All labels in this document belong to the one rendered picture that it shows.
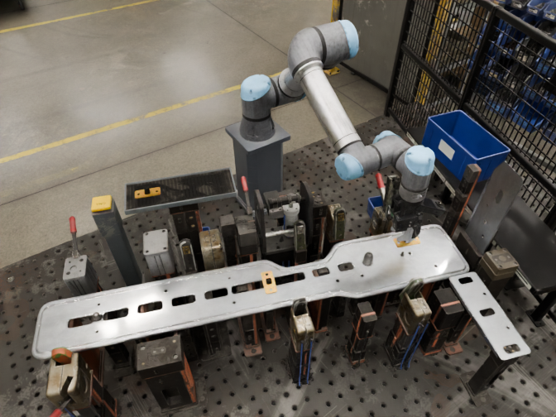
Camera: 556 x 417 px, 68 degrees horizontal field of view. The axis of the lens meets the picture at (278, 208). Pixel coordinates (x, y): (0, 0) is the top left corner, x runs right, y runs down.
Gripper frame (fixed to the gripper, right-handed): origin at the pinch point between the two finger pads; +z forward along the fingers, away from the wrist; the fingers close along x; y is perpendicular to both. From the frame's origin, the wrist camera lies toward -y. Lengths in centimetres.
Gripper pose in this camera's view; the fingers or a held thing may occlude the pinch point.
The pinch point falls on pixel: (408, 237)
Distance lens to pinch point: 141.5
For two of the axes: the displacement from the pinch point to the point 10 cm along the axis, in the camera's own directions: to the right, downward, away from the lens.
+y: -9.7, 2.2, -1.1
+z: 0.7, 6.9, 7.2
